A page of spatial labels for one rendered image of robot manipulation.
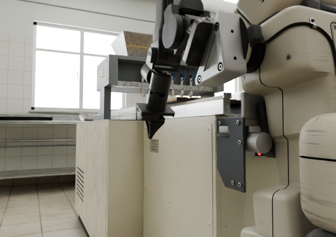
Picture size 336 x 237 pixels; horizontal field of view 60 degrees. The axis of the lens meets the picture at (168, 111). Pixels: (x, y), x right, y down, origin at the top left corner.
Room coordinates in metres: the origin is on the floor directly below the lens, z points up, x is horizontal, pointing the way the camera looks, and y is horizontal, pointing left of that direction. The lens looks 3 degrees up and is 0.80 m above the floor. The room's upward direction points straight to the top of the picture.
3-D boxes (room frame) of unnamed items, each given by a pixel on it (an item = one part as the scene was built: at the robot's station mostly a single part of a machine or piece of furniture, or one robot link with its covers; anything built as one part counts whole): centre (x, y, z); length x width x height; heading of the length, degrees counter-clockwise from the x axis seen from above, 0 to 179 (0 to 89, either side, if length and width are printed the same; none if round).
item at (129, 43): (1.79, 0.05, 1.25); 0.56 x 0.29 x 0.14; 114
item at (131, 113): (2.14, 0.43, 0.88); 1.28 x 0.01 x 0.07; 24
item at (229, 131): (0.71, -0.26, 0.77); 0.28 x 0.16 x 0.22; 115
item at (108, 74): (1.79, 0.05, 1.01); 0.72 x 0.33 x 0.34; 114
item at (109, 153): (2.22, 0.24, 0.42); 1.28 x 0.72 x 0.84; 24
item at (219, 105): (1.83, 0.23, 0.87); 2.01 x 0.03 x 0.07; 24
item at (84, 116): (4.11, 1.11, 0.94); 0.33 x 0.33 x 0.12
